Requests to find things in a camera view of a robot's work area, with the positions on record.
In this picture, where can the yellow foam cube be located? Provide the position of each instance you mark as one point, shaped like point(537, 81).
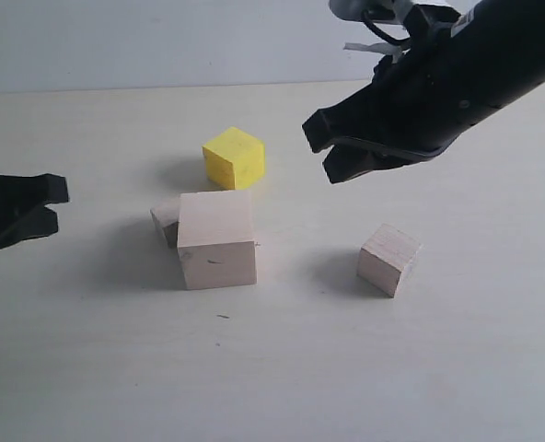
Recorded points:
point(234, 160)

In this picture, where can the medium wooden cube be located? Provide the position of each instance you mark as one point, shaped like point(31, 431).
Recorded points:
point(386, 258)

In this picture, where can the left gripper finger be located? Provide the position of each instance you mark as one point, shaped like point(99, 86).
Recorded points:
point(41, 222)
point(20, 194)

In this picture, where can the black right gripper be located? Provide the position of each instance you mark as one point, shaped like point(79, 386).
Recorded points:
point(456, 74)

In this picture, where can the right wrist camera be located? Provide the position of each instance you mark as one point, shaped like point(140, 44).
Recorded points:
point(354, 10)

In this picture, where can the small wooden cube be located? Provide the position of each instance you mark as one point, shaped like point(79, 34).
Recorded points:
point(166, 218)

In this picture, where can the large wooden cube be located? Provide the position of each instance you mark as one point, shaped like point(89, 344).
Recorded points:
point(216, 241)

